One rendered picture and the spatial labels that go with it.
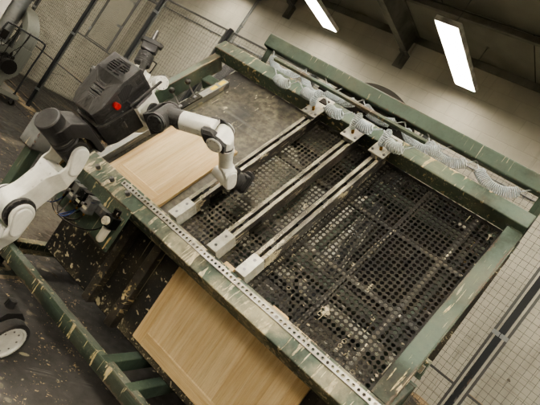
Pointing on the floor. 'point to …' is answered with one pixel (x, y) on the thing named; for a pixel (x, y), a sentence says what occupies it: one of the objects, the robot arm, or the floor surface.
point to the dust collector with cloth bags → (8, 70)
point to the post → (24, 161)
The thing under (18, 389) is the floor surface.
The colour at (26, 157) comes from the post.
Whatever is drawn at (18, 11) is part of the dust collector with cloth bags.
